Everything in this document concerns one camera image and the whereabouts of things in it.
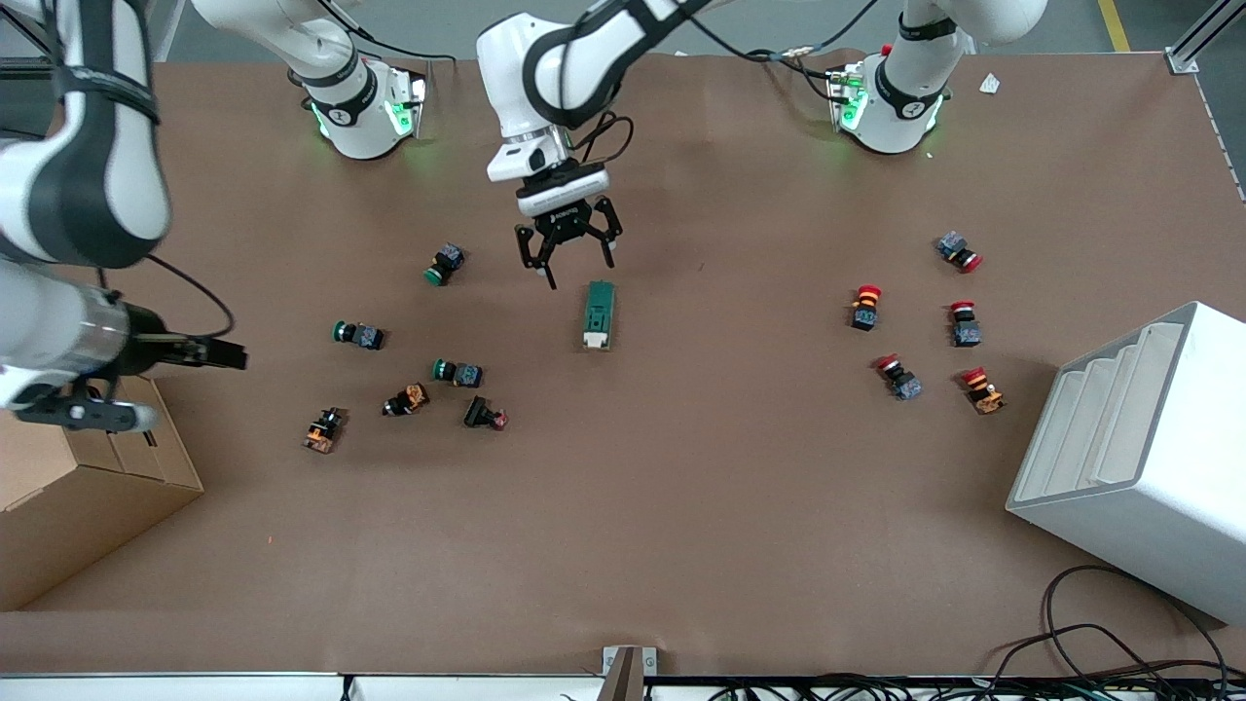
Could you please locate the black looping cable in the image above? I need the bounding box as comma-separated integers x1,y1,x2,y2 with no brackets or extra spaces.
993,565,1232,683

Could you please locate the black left base cable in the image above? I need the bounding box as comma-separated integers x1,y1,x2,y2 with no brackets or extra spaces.
746,45,843,85

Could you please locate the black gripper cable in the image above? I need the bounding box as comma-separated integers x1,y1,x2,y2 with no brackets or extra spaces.
97,255,237,340
569,0,882,168

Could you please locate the black cable bundle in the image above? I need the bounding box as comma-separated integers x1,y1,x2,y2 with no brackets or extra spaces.
701,672,1246,701

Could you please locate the black orange selector switch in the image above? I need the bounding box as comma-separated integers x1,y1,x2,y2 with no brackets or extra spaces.
302,407,348,455
382,383,431,419

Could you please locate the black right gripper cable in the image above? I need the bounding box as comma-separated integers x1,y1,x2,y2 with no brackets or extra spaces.
97,255,237,340

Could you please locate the brown cardboard box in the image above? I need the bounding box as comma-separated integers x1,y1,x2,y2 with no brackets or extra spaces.
0,375,205,612

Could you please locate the white slotted rack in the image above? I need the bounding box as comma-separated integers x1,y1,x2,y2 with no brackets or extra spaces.
1006,301,1246,626

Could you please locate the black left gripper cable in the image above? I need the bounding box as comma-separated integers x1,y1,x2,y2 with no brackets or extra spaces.
569,0,882,168

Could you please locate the red mushroom button orange block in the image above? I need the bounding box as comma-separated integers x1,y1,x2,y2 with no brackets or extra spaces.
849,284,885,333
960,366,1008,417

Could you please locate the brown paper table cover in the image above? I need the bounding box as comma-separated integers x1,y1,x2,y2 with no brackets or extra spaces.
0,49,1246,678

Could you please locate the grey metal bracket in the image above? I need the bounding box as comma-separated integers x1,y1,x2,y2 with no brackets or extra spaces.
602,645,659,701

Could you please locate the black right base cable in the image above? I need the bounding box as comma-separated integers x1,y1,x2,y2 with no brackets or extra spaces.
316,0,458,65

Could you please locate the black base cable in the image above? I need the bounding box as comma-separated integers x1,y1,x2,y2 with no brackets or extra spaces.
316,0,458,65
746,45,843,85

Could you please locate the white table edge rail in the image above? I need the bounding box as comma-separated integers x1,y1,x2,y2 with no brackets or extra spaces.
0,672,1246,701

